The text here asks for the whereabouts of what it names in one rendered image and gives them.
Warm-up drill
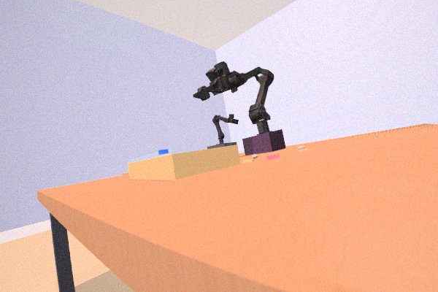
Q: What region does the pink flat strip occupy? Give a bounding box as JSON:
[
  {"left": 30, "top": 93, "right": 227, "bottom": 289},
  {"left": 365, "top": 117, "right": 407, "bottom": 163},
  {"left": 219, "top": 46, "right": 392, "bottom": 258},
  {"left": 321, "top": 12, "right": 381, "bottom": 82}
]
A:
[{"left": 267, "top": 154, "right": 280, "bottom": 160}]

